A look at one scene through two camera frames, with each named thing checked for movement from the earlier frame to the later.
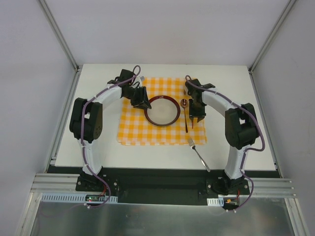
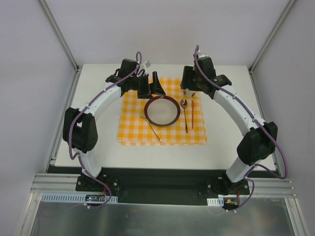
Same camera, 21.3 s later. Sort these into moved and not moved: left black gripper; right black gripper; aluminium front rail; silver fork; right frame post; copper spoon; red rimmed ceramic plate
Moved: silver fork; left black gripper; right black gripper
Not moved: red rimmed ceramic plate; copper spoon; aluminium front rail; right frame post
